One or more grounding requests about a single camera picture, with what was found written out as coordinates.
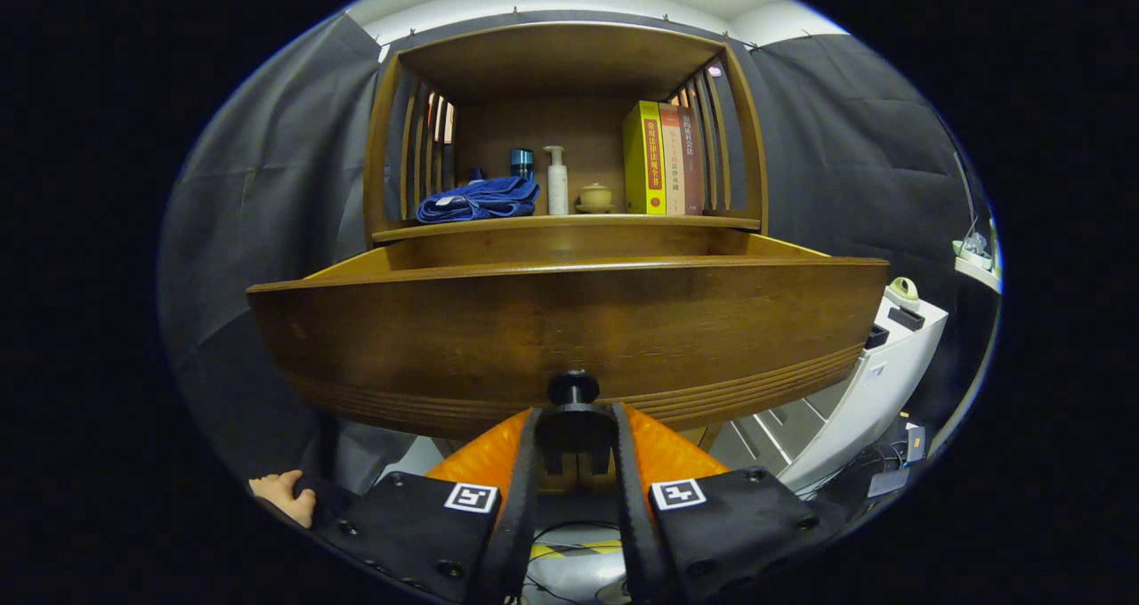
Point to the orange and white book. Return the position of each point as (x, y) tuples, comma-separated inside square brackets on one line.
[(674, 165)]

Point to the teal bottle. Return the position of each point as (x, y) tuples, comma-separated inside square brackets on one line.
[(521, 164)]

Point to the wooden countertop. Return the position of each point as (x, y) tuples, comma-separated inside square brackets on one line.
[(569, 223)]

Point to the pale green tape dispenser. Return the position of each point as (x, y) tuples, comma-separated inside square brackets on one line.
[(902, 294)]

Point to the white pump bottle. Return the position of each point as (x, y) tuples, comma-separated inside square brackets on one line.
[(557, 187)]

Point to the grey bowl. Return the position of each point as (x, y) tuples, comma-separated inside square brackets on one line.
[(975, 247)]

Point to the beige saucer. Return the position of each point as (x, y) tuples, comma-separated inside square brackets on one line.
[(595, 209)]

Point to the blue folded towel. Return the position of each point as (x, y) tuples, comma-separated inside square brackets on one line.
[(480, 200)]

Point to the brown book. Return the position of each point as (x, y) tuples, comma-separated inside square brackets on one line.
[(692, 160)]

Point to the small grey device box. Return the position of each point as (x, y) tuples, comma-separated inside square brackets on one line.
[(888, 482)]

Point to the thick yellow book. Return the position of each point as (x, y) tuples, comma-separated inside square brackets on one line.
[(642, 160)]

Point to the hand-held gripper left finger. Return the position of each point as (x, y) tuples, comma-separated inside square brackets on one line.
[(521, 507)]

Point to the white wall shelf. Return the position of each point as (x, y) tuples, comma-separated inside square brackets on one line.
[(977, 271)]

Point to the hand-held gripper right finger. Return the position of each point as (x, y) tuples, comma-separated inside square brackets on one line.
[(630, 507)]

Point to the beige lidded teacup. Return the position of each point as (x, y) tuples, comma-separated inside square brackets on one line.
[(596, 196)]

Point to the wooden drawer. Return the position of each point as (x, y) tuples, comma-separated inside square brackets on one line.
[(569, 329)]

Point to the white side cabinet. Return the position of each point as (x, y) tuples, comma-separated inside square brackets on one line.
[(872, 391)]

